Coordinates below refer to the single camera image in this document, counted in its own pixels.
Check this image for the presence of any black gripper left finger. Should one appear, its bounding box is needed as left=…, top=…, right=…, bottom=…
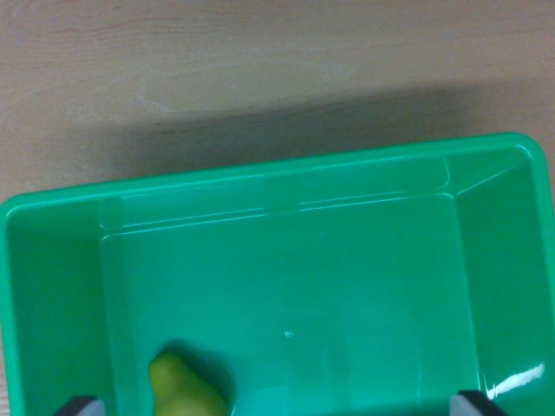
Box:
left=52, top=395, right=107, bottom=416

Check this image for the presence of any green plastic bin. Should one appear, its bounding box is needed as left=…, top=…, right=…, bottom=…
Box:
left=0, top=132, right=555, bottom=416

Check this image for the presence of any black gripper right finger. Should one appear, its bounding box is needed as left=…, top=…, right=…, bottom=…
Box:
left=449, top=389, right=509, bottom=416

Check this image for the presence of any yellow-green toy pear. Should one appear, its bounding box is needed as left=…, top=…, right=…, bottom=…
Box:
left=148, top=352, right=227, bottom=416

